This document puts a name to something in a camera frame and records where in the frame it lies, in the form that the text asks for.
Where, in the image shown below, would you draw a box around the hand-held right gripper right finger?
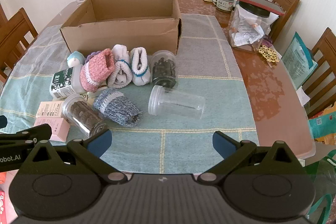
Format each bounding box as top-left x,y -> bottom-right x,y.
197,131 -> 308,185

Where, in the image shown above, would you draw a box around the purple crochet flower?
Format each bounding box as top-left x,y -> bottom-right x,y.
84,52 -> 101,64

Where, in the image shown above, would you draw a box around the teal paper packet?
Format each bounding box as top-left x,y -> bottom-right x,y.
281,31 -> 318,89

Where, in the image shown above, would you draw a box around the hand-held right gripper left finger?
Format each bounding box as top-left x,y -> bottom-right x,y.
18,129 -> 128,186

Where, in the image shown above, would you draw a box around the green bag with handles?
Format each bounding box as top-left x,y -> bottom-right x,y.
302,149 -> 336,224

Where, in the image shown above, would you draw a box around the clear jar with brown contents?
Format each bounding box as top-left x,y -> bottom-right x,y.
62,93 -> 109,139

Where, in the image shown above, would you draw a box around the checked green grey tablecloth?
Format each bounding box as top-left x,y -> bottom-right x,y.
0,13 -> 259,174

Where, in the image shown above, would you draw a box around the pink knitted sock roll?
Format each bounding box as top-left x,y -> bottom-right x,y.
79,48 -> 115,92

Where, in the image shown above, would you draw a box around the clear jar with dark contents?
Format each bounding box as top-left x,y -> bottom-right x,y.
150,50 -> 178,89

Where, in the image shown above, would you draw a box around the gold ornament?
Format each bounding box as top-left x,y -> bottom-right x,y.
259,45 -> 282,65

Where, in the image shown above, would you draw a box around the white sock roll blue stripe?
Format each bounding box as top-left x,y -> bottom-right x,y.
107,44 -> 133,88
130,47 -> 151,86

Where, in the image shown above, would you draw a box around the pink small carton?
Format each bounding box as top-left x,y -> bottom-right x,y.
34,117 -> 71,143

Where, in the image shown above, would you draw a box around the wooden chair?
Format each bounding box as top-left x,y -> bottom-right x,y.
0,7 -> 39,83
302,27 -> 336,118
266,0 -> 300,42

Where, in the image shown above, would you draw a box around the clear plastic jar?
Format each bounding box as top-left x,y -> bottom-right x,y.
148,85 -> 206,120

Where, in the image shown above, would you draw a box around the white bottle light blue cap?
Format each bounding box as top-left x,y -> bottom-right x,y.
49,51 -> 86,99

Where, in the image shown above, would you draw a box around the cream small carton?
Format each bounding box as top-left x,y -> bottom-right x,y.
36,101 -> 66,118

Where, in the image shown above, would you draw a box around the large clear jar black lid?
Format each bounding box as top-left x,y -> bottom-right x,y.
229,1 -> 271,52

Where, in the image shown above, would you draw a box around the blue grey knitted sock roll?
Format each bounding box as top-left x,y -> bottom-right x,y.
92,89 -> 144,127

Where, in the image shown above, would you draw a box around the small jar green label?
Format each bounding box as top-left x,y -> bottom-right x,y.
216,0 -> 235,13

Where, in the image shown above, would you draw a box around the red printed packets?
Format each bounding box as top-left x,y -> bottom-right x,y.
0,172 -> 19,222

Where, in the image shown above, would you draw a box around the colourful printed bag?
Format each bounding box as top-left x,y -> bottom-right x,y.
308,103 -> 336,146

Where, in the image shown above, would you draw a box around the brown cardboard box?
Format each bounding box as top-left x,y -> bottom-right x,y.
60,0 -> 182,56

